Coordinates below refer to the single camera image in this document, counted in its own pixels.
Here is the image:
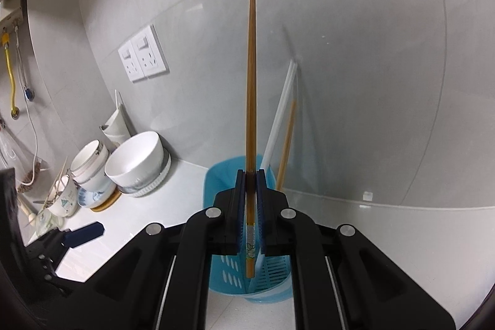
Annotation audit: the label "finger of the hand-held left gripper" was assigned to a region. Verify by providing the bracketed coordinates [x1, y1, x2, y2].
[46, 221, 105, 250]

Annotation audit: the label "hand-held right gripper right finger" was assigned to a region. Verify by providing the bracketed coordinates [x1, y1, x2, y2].
[256, 169, 456, 330]

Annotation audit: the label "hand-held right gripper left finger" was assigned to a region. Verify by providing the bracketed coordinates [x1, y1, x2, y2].
[46, 169, 248, 330]

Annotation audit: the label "blue plastic utensil holder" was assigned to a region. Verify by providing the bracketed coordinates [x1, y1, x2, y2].
[203, 157, 292, 304]

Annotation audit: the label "brown chopstick with floral print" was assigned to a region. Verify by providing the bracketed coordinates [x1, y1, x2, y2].
[244, 0, 257, 280]

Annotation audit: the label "blue patterned white bowl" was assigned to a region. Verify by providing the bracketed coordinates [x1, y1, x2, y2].
[77, 186, 117, 209]

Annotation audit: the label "white printed mug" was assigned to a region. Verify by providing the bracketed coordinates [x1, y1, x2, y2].
[46, 174, 80, 218]

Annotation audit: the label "round wooden coaster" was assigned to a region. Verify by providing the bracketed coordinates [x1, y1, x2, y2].
[90, 186, 123, 213]

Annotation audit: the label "brown bristle brush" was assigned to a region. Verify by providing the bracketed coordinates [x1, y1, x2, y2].
[17, 160, 44, 194]

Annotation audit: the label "thin sticks in mug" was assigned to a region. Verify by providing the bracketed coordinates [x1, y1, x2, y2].
[42, 156, 69, 211]

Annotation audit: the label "plain wooden chopstick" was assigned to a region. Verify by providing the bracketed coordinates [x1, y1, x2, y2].
[275, 100, 298, 191]

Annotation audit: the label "white ribbed dish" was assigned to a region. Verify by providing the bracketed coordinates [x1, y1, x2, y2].
[118, 147, 171, 198]

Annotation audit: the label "large white bowl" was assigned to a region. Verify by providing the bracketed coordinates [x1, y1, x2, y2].
[105, 131, 165, 187]

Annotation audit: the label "white tilted cup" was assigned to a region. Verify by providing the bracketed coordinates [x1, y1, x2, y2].
[99, 90, 131, 151]

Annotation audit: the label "white cable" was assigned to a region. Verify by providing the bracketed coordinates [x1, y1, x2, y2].
[26, 98, 40, 170]

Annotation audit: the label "yellow hose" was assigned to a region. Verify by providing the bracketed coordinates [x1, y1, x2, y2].
[2, 32, 20, 120]

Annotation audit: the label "grey flexible hose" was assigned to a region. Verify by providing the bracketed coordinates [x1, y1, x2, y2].
[13, 26, 36, 101]

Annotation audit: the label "white wall socket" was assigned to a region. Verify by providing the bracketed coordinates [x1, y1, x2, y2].
[130, 24, 170, 79]
[118, 37, 146, 83]

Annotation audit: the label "white wall appliance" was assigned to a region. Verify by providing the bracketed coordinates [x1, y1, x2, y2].
[0, 0, 28, 29]

